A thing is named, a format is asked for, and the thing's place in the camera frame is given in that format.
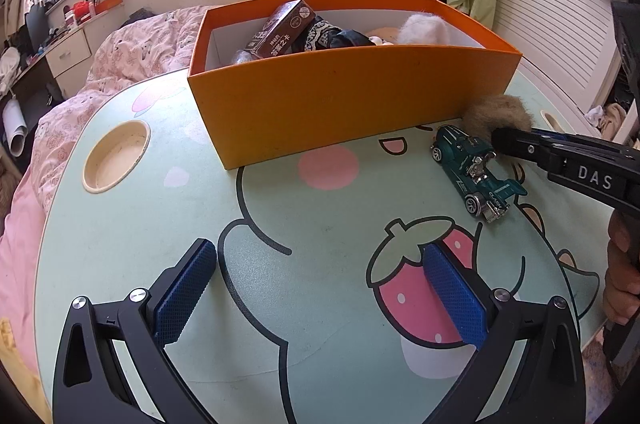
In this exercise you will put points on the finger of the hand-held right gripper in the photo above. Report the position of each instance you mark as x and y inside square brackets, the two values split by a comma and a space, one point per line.
[520, 143]
[580, 139]

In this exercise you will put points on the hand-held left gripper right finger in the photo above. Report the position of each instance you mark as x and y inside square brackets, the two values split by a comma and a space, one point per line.
[455, 299]

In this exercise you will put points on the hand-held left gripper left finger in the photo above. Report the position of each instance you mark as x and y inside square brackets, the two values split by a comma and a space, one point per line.
[182, 289]

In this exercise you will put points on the brown fluffy pompom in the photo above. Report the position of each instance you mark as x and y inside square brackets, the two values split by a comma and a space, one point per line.
[495, 113]

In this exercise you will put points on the green toy car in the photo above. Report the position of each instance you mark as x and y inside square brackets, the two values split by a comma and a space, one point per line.
[465, 153]

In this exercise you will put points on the white fluffy pompom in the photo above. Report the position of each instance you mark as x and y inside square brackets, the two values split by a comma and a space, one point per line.
[425, 28]

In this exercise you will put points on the orange plush toy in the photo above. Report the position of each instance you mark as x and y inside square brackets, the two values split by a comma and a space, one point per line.
[382, 34]

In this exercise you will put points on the orange cardboard box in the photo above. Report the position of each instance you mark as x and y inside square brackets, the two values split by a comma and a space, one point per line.
[350, 98]

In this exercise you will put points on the black lace cloth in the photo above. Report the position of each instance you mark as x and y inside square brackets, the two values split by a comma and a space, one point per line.
[345, 36]

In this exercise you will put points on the clear plastic wrap bundle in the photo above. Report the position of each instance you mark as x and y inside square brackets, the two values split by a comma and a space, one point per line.
[242, 56]

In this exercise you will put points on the brown card box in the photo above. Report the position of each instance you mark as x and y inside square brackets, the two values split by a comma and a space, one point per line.
[285, 28]

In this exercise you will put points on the mint cartoon desktop table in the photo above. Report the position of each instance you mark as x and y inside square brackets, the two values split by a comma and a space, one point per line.
[150, 224]

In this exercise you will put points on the person's right hand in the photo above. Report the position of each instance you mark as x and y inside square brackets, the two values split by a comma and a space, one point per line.
[625, 284]

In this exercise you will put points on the beige cloth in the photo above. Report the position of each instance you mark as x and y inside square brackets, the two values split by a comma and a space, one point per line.
[607, 121]

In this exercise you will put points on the white slatted wardrobe door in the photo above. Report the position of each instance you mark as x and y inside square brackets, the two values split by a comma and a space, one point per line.
[555, 28]

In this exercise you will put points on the rolled white paper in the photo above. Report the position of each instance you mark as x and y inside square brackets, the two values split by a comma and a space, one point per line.
[14, 126]

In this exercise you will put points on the pink floral blanket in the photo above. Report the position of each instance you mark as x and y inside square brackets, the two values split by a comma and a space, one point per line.
[125, 53]

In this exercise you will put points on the white drawer cabinet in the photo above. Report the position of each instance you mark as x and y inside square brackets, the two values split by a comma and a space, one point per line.
[70, 53]

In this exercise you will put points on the red container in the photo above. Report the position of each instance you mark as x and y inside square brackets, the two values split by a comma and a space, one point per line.
[83, 11]

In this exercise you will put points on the orange tray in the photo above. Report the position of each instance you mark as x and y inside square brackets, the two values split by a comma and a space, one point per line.
[107, 3]

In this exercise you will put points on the black monitor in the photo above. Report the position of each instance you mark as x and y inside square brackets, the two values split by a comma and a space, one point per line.
[37, 28]

